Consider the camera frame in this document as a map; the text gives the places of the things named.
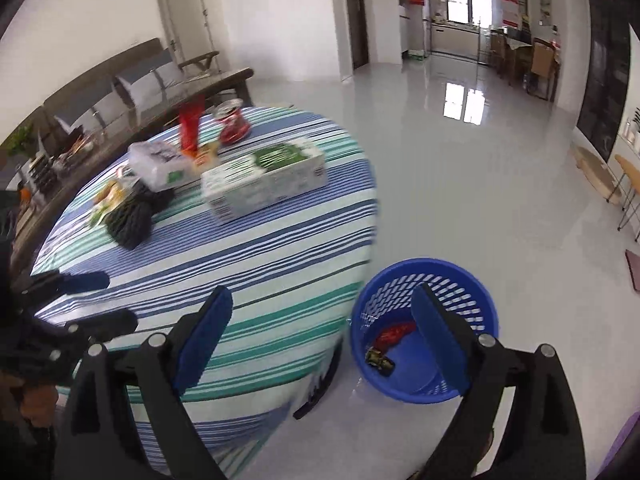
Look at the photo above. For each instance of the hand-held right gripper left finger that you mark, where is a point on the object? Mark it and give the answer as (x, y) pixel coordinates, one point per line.
(205, 340)

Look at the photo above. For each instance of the kitchen window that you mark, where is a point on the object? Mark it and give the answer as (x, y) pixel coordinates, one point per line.
(467, 4)

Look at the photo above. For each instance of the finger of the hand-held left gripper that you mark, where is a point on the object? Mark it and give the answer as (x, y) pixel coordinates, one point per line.
(107, 324)
(75, 282)

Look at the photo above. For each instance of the white door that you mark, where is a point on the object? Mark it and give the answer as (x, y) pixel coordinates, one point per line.
(175, 10)

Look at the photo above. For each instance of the clear plastic bag packet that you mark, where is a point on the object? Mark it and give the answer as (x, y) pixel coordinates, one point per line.
(155, 165)

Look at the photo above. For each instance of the green white carton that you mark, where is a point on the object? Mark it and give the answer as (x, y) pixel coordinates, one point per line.
(260, 185)

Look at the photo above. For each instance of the wooden side table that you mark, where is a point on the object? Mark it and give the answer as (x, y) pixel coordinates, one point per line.
(631, 175)

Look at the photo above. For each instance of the red snack packet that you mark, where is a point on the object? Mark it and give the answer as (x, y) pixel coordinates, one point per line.
(190, 125)

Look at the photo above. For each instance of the wooden dining chair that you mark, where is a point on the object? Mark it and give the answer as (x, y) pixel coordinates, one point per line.
(544, 67)

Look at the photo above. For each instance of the brown sofa with grey cushions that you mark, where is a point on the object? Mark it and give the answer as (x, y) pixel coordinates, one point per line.
(135, 80)

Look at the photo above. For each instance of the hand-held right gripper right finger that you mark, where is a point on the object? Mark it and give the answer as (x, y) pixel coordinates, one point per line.
(440, 340)

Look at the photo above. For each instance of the dark brown door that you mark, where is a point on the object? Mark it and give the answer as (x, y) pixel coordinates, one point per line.
(357, 15)

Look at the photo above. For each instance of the purple cloth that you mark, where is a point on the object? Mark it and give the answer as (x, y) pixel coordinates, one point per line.
(627, 450)

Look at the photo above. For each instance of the beige green snack packet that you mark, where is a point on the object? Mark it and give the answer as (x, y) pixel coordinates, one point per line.
(111, 195)

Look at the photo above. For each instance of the black table leg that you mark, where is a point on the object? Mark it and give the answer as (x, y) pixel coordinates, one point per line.
(317, 385)

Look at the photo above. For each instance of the blue green striped tablecloth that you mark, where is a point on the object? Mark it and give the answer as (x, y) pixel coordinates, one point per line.
(275, 260)

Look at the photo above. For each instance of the blue plastic basket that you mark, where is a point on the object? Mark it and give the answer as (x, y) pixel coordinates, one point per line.
(400, 375)

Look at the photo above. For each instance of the maroon floor mat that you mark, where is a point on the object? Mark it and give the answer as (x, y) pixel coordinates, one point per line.
(634, 270)

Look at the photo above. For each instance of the kitchen counter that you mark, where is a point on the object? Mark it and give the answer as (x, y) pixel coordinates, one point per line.
(452, 40)

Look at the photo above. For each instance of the small dark yellow wrapper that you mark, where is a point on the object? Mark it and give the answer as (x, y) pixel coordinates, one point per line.
(380, 360)

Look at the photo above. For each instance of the black wall panel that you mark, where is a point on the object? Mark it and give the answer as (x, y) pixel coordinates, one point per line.
(605, 60)

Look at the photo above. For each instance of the red wrapper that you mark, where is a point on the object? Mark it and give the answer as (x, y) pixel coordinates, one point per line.
(395, 335)

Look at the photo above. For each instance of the small orange packet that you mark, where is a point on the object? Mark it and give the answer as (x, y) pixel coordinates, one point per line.
(206, 156)

